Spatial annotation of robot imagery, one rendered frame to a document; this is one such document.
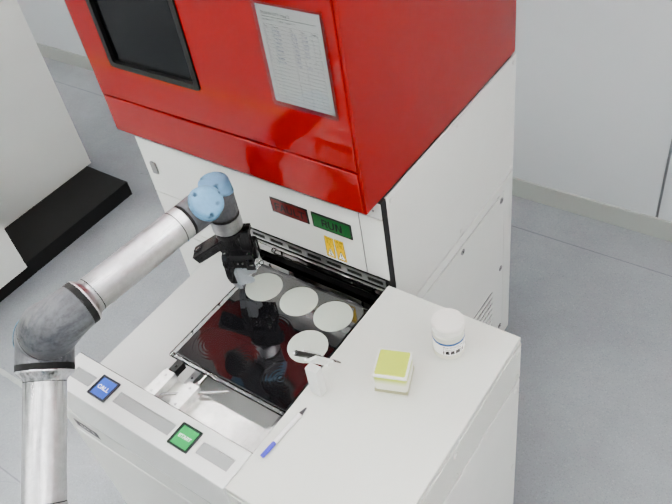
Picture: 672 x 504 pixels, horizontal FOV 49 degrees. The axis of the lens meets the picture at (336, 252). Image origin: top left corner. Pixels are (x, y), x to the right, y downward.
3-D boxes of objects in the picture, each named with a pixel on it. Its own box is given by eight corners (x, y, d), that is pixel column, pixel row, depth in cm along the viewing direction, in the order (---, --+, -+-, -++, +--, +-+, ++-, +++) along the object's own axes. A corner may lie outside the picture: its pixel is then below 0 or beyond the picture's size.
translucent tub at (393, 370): (381, 366, 164) (378, 346, 159) (415, 370, 162) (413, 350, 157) (374, 394, 159) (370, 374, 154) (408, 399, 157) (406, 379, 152)
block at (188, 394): (192, 387, 178) (188, 380, 176) (202, 393, 176) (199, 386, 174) (169, 412, 173) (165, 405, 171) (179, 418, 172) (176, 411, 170)
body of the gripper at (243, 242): (256, 272, 187) (245, 237, 179) (223, 274, 188) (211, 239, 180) (261, 251, 192) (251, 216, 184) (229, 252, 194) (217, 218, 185)
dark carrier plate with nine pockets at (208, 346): (263, 265, 203) (262, 263, 202) (368, 309, 186) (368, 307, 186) (177, 353, 184) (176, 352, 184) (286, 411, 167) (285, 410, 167)
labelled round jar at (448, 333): (442, 331, 169) (441, 303, 162) (470, 342, 165) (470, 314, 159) (427, 352, 165) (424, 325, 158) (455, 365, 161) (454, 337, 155)
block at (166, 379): (168, 374, 182) (165, 367, 180) (178, 380, 180) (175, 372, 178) (145, 398, 177) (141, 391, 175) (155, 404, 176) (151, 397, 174)
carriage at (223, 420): (169, 380, 184) (166, 373, 182) (285, 445, 166) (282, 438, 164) (147, 404, 180) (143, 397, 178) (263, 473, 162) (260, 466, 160)
